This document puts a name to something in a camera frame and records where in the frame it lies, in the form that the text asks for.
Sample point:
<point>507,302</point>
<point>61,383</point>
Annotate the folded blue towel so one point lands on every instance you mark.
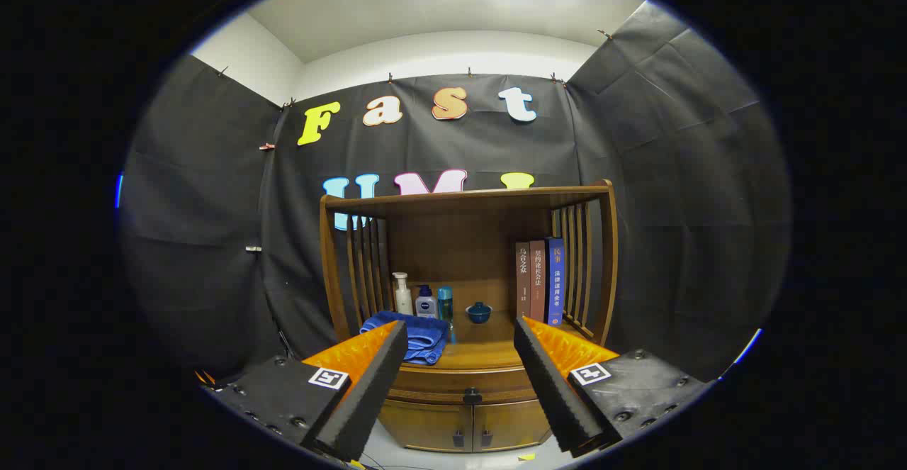
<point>425,335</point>

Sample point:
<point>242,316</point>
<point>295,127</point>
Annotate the white bottle with blue cap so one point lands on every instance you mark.
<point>426,305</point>

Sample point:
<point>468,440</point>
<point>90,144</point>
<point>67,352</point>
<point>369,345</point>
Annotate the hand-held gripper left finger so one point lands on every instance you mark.
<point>368,392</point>

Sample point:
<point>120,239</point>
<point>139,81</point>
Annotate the wooden countertop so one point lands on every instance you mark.
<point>489,346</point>

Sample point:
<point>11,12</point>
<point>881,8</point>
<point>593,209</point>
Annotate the wooden drawer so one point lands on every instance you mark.
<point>439,385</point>

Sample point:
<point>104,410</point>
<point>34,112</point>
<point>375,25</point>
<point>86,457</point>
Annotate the wooden cabinet door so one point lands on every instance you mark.
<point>510,424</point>
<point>425,424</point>

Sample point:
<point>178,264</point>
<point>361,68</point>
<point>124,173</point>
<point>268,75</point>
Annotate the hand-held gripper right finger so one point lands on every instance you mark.
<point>553,392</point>

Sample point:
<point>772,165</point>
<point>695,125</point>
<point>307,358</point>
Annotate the blue book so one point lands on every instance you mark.
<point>555,278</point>

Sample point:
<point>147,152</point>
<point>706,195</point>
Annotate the blue lidded teacup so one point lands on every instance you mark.
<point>479,313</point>

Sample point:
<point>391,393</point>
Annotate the wooden cabinet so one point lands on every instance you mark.
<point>453,243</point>

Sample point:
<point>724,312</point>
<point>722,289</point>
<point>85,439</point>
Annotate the white pump bottle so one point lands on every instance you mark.
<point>403,301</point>

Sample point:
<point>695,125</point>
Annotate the black backdrop cloth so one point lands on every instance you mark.
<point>453,144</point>

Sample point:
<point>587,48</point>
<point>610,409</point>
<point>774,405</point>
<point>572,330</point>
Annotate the translucent blue bottle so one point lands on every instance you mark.
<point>445,303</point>

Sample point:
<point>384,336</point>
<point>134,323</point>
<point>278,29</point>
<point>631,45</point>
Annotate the reddish brown book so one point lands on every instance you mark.
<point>538,278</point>

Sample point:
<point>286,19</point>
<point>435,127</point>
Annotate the dark brown book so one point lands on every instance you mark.
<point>523,278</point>

